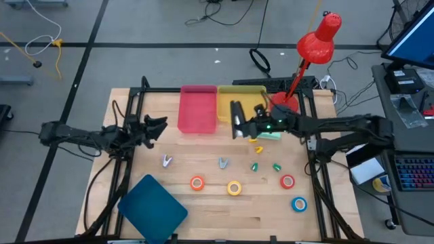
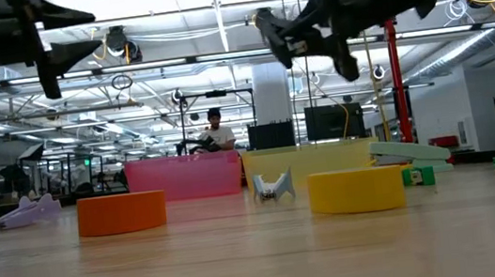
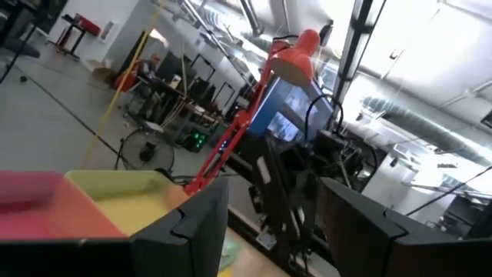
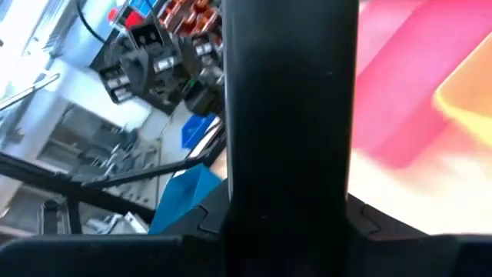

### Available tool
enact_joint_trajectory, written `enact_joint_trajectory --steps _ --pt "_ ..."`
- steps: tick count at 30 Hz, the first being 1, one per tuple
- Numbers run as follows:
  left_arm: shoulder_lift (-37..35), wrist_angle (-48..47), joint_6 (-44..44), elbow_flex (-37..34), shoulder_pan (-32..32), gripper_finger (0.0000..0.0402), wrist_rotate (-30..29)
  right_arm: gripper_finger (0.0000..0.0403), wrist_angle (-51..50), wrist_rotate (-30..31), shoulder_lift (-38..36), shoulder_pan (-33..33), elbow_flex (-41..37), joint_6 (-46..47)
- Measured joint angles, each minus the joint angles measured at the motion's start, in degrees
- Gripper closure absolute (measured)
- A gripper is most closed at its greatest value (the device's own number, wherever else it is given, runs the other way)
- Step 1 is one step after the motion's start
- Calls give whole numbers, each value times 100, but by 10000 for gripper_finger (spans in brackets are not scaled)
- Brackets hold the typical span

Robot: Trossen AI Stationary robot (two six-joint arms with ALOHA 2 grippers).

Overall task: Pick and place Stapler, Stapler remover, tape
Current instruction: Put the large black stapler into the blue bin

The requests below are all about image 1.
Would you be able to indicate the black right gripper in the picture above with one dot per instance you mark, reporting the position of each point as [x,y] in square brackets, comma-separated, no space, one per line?
[259,127]

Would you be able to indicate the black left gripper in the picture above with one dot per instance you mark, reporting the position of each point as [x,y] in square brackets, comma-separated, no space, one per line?
[135,132]

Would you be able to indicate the yellow staple remover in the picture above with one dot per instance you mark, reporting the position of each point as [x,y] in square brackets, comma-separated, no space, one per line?
[252,140]
[259,149]

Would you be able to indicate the black stapler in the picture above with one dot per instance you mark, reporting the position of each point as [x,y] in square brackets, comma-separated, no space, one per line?
[236,113]

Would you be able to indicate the mint green stapler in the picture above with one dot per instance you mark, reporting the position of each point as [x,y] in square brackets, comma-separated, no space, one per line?
[271,136]

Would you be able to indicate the white purple staple remover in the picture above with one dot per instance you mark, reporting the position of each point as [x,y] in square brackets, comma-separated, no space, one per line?
[167,160]

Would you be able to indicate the grey blue staple remover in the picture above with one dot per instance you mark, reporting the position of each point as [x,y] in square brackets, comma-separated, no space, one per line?
[222,163]

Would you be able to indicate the red tape roll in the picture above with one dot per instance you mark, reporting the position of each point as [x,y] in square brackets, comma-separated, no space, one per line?
[282,181]

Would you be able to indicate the orange tape roll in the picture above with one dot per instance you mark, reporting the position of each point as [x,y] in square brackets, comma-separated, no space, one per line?
[192,183]

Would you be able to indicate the teal plastic bin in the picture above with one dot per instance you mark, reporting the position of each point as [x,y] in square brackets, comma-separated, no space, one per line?
[152,210]

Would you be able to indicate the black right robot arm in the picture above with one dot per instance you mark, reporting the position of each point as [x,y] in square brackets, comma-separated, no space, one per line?
[339,123]

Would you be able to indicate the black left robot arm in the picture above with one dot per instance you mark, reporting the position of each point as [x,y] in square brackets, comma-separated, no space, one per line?
[84,137]

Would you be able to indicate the yellow blue tape roll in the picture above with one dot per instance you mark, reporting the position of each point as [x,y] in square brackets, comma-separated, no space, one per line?
[377,184]

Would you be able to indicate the yellow translucent plastic bin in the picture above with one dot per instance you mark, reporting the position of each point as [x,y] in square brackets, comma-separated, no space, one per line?
[247,96]

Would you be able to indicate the pink translucent plastic bin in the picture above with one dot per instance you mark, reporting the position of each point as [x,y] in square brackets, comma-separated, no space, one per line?
[197,108]

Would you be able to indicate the black computer keyboard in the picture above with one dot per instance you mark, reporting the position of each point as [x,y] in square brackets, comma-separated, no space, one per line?
[264,83]

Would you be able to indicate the red desk lamp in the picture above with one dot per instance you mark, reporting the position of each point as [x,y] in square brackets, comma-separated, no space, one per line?
[318,44]

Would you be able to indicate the white cardboard box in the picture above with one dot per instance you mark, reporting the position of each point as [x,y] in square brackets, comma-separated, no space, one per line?
[366,169]

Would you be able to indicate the small black floor puck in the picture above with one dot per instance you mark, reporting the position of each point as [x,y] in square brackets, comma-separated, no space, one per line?
[37,64]

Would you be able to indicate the grey metal floor base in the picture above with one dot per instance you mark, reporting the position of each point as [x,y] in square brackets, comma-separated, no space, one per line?
[34,2]
[15,80]

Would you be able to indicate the clear plastic bag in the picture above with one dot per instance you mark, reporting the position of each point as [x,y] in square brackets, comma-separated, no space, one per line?
[405,112]

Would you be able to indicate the grey side desk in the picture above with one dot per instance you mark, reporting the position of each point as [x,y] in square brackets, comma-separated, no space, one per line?
[407,142]

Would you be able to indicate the black mini computer box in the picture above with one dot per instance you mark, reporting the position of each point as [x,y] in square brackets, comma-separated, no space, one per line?
[403,81]

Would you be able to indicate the black caster wheel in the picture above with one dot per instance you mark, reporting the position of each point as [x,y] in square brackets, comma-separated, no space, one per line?
[390,224]

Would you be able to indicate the backlit rainbow keyboard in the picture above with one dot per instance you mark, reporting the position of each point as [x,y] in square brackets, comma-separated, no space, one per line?
[415,173]

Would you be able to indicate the black floor fan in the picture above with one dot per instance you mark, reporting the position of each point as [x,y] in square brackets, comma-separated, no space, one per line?
[401,20]

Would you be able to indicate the black computer monitor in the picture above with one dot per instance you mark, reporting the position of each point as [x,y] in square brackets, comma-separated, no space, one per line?
[417,40]

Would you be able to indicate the black metal table frame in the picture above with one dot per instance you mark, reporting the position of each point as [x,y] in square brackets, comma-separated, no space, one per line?
[159,90]

